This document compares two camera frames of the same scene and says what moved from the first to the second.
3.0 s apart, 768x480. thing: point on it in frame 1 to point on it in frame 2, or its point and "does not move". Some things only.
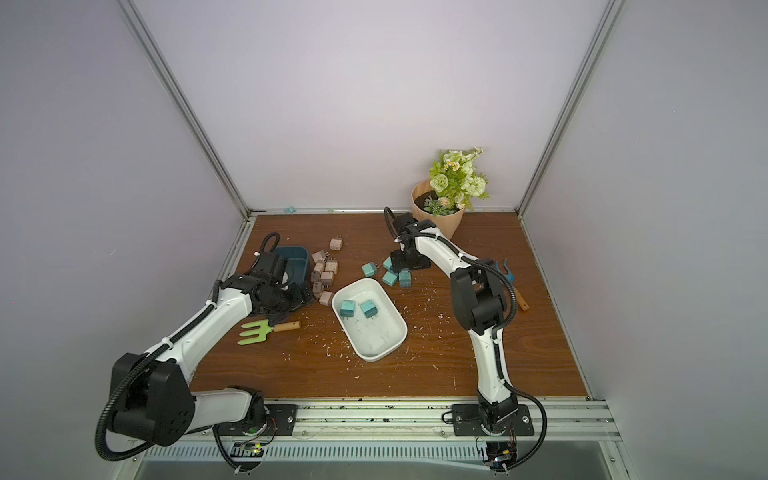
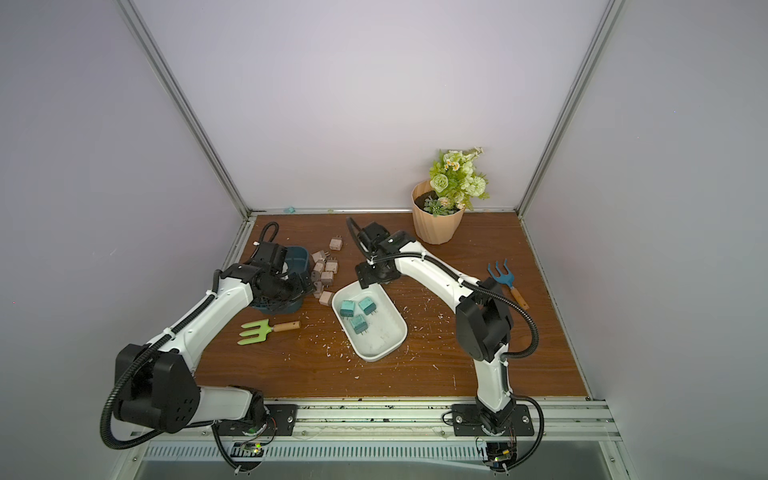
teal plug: (347, 308) does not move
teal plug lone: (369, 308) does not move
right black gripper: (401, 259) to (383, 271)
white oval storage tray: (369, 319) does not move
